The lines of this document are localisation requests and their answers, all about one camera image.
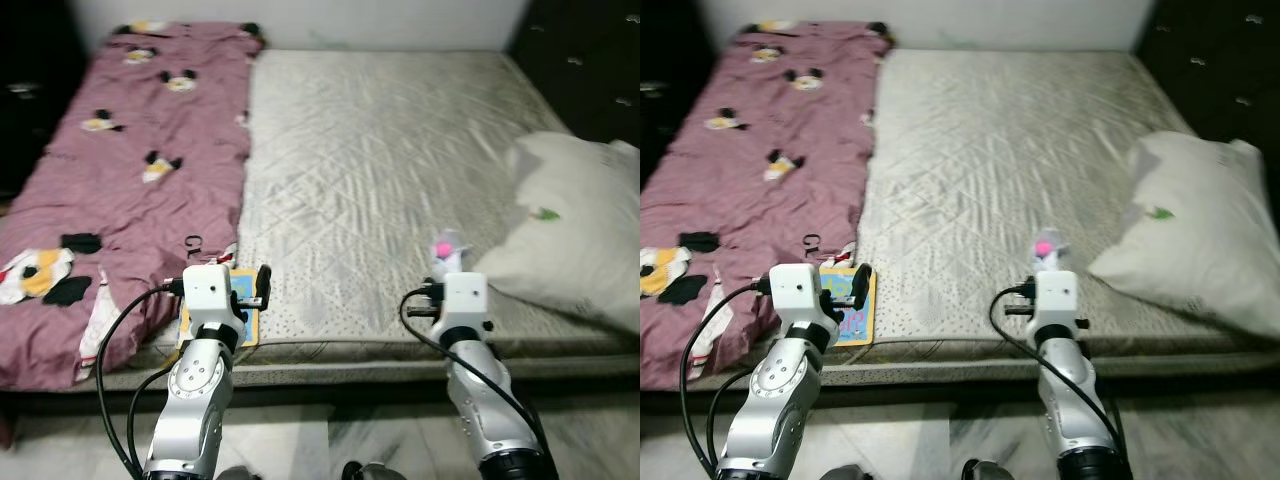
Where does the white pillow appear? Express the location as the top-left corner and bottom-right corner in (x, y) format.
(1087, 130), (1280, 341)
(470, 132), (641, 336)

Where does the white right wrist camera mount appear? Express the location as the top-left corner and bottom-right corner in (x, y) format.
(1032, 270), (1083, 331)
(440, 272), (493, 333)

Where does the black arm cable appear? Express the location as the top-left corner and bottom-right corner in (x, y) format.
(705, 370), (761, 471)
(680, 282), (771, 476)
(988, 285), (1126, 461)
(95, 280), (186, 479)
(126, 365), (179, 476)
(398, 288), (549, 471)

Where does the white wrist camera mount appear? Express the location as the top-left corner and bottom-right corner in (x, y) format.
(1032, 270), (1083, 331)
(440, 272), (493, 333)
(182, 263), (241, 329)
(768, 263), (826, 326)

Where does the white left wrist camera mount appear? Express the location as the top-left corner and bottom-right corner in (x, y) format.
(182, 263), (241, 329)
(768, 263), (826, 326)

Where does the dark bed frame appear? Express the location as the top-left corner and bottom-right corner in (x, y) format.
(0, 385), (641, 413)
(640, 385), (1280, 411)

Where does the purple cartoon print blanket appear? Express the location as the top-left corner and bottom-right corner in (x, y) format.
(640, 22), (894, 391)
(0, 22), (266, 393)

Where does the dark tufted headboard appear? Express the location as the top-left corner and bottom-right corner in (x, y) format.
(508, 0), (641, 151)
(1135, 0), (1280, 151)

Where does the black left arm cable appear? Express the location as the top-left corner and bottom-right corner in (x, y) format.
(680, 282), (771, 476)
(705, 370), (761, 471)
(95, 280), (186, 479)
(126, 365), (179, 476)

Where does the white pink wrapper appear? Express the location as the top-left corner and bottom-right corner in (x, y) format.
(1030, 228), (1069, 276)
(428, 228), (471, 279)

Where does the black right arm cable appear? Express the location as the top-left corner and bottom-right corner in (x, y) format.
(398, 288), (549, 471)
(988, 285), (1126, 461)

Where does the white quilted mattress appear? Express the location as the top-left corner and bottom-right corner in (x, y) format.
(700, 48), (1280, 389)
(78, 48), (641, 391)

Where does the blue yellow children's book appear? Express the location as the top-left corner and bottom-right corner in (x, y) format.
(818, 265), (878, 348)
(178, 268), (263, 349)

